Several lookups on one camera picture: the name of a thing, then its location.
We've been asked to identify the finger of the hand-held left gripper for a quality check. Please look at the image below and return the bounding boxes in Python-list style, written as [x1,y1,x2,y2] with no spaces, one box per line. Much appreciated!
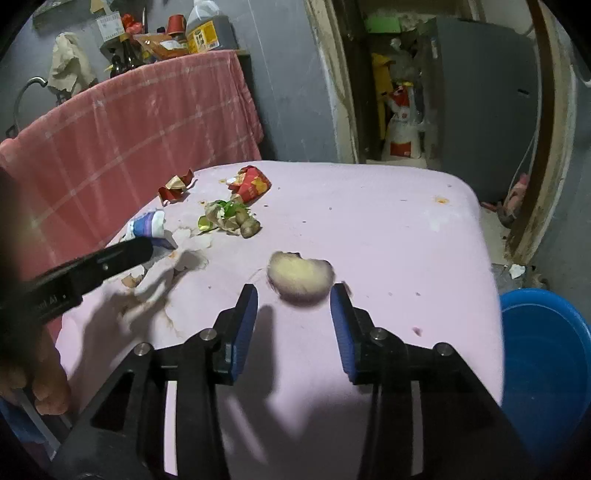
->
[90,237,154,282]

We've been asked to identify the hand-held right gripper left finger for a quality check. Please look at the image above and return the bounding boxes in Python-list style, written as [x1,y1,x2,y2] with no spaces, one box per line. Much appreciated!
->
[51,284,259,480]

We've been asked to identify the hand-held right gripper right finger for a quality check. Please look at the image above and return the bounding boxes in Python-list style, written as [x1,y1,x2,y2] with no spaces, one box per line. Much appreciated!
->
[330,283,539,480]

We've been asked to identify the white blue wrapper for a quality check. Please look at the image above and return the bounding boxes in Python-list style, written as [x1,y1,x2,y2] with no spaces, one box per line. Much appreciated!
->
[127,210,178,252]

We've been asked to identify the pale bun piece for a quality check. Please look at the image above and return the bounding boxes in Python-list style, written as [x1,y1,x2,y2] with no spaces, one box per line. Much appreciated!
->
[268,251,334,301]

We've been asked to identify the red brown carton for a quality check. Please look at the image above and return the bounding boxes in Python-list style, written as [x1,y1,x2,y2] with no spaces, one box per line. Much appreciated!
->
[158,169,197,205]

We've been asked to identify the brown fruit pieces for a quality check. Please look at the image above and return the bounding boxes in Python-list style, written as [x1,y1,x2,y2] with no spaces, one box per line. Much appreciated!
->
[235,210,260,239]

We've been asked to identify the green vegetable scraps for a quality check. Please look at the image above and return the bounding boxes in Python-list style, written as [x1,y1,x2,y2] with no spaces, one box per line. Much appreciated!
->
[198,198,252,234]

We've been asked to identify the red gold snack packet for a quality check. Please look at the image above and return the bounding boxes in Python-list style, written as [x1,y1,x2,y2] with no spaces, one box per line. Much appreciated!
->
[228,165,272,204]

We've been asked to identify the blue plastic basin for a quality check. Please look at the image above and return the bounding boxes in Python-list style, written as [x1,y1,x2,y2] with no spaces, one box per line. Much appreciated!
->
[499,288,591,462]

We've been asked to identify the person's left hand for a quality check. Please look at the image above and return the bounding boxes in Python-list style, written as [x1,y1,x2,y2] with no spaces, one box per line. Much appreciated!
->
[0,322,72,416]

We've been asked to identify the pink floral blanket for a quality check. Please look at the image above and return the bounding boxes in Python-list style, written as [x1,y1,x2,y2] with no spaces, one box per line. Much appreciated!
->
[55,159,504,480]

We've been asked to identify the salmon checked towel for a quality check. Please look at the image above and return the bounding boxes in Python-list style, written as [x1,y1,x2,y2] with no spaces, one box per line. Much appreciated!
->
[0,50,264,273]

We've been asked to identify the blue clothing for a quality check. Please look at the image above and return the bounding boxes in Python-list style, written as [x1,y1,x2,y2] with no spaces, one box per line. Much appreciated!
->
[0,392,61,457]

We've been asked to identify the metal faucet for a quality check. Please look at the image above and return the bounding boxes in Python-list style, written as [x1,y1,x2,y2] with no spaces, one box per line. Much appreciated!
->
[14,78,48,132]

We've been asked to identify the beige hanging cloth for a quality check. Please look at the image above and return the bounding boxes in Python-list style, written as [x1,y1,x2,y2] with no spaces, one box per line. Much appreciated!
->
[47,32,98,95]

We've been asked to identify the red white sack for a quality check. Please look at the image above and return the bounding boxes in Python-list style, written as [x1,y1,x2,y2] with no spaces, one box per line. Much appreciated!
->
[382,80,428,160]

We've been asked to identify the orange packet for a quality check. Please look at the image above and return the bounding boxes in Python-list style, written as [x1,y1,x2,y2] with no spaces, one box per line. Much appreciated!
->
[139,32,190,61]

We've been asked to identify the pink plastic item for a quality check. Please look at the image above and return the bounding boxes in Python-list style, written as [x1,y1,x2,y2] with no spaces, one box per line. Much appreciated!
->
[503,173,529,217]

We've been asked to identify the large cooking oil bottle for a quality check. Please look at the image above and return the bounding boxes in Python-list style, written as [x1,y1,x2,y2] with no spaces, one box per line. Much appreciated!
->
[185,0,234,54]

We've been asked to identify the yellow plastic bag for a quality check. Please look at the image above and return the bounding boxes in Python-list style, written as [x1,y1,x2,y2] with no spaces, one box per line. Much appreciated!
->
[372,52,392,139]

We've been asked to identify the green box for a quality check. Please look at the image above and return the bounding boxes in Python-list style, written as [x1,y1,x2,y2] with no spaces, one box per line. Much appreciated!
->
[365,14,402,34]

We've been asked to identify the wooden door frame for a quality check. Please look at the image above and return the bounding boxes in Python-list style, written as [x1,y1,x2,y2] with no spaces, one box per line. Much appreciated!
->
[305,0,578,264]

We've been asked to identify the white cable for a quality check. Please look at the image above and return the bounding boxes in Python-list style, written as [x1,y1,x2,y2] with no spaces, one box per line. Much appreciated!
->
[512,129,541,185]

